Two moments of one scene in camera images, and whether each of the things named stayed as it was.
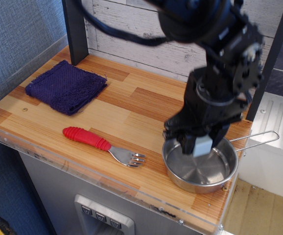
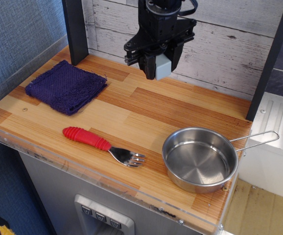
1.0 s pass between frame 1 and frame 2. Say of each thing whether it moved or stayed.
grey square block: moved
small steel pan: stayed
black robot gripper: moved
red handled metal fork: stayed
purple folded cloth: stayed
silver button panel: stayed
